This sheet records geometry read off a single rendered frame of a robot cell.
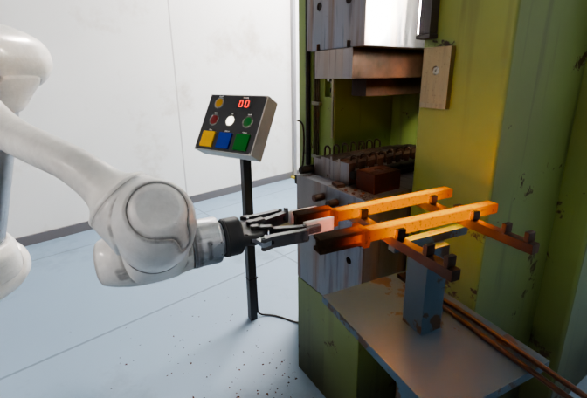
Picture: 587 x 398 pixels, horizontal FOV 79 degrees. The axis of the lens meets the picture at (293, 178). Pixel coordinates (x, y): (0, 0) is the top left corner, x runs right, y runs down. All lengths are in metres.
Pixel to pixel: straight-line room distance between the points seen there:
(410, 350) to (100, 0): 3.31
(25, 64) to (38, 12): 2.46
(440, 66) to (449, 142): 0.22
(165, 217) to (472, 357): 0.68
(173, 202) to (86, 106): 3.02
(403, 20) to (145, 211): 1.03
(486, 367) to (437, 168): 0.56
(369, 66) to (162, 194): 0.92
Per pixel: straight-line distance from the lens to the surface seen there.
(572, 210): 1.51
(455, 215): 0.85
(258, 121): 1.56
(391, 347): 0.87
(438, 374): 0.84
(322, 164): 1.35
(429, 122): 1.17
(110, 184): 0.54
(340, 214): 0.80
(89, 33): 3.50
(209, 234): 0.67
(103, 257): 0.65
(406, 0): 1.30
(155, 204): 0.47
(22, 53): 1.00
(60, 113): 3.44
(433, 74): 1.15
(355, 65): 1.20
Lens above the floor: 1.28
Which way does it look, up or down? 16 degrees down
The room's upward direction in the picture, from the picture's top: 1 degrees counter-clockwise
